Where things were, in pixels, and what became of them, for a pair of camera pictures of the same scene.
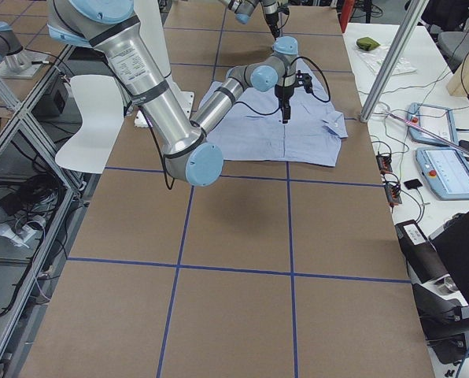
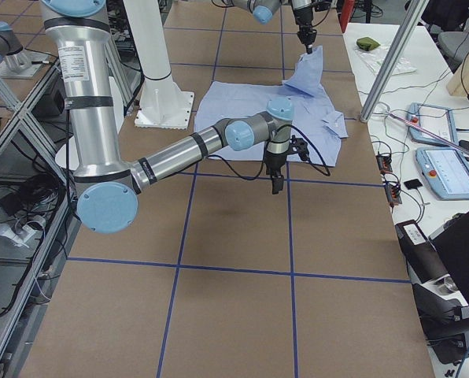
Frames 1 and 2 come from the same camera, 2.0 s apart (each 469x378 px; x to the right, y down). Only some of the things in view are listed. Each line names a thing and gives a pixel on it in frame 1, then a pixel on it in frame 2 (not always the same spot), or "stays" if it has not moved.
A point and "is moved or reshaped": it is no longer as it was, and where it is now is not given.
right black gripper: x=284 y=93 -> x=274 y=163
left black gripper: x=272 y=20 -> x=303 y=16
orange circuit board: x=384 y=163 stays
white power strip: x=26 y=234 stays
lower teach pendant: x=449 y=173 stays
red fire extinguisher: x=345 y=12 stays
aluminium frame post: x=416 y=12 stays
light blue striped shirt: x=253 y=131 is moved or reshaped
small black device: x=412 y=183 stays
